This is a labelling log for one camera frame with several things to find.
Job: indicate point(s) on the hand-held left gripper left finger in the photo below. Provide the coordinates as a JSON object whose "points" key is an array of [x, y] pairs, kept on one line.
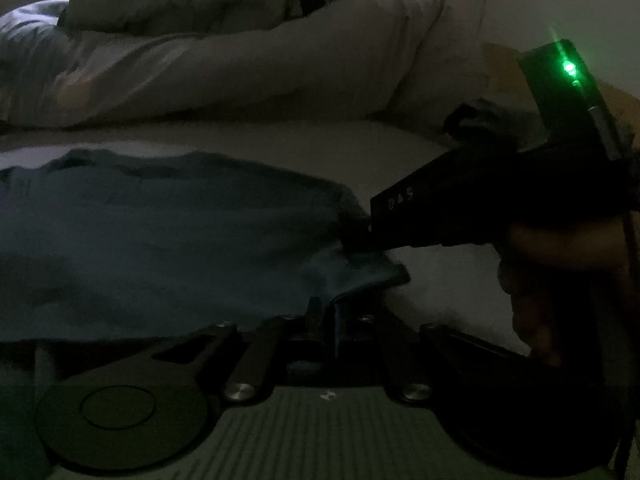
{"points": [[317, 330]]}

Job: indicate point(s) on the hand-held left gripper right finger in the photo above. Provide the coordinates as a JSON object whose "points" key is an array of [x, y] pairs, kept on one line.
{"points": [[370, 345]]}

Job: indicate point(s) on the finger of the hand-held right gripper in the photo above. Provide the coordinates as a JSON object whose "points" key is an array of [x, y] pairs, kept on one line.
{"points": [[356, 232]]}

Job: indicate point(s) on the teal t-shirt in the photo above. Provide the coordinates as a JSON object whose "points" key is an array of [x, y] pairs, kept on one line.
{"points": [[175, 240]]}

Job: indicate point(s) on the person's right hand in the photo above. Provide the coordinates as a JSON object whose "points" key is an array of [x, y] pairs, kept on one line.
{"points": [[555, 285]]}

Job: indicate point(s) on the dark grey garment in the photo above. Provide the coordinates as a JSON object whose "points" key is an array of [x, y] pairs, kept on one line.
{"points": [[490, 120]]}

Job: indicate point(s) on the white rumpled duvet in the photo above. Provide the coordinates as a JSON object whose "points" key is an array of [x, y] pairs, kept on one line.
{"points": [[300, 70]]}

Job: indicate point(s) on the wooden bed frame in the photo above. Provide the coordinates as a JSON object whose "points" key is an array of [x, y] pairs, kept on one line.
{"points": [[500, 65]]}

